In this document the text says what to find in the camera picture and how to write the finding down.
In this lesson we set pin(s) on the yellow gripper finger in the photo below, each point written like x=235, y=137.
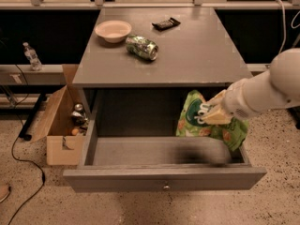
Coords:
x=217, y=116
x=217, y=98

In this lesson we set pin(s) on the green rice chip bag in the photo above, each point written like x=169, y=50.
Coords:
x=191, y=123

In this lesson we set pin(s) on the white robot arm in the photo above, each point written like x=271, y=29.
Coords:
x=276, y=88

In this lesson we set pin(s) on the grey cabinet counter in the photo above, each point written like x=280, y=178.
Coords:
x=195, y=54

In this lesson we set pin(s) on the silver drawer knob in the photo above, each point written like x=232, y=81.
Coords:
x=166, y=187

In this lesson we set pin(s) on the open grey drawer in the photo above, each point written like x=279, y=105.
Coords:
x=130, y=152

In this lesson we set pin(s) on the black chocolate bar wrapper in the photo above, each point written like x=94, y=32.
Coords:
x=165, y=25

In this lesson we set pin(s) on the green soda can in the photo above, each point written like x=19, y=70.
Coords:
x=143, y=47

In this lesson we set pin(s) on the white bowl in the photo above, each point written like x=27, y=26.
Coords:
x=113, y=31

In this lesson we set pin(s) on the items inside cardboard box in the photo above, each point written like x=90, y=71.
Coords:
x=79, y=119

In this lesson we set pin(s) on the open cardboard box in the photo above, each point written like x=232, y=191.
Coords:
x=64, y=143

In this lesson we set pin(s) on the clear water bottle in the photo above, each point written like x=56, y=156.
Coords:
x=32, y=57

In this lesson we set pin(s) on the grey side shelf rail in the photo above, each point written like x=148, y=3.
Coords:
x=23, y=75

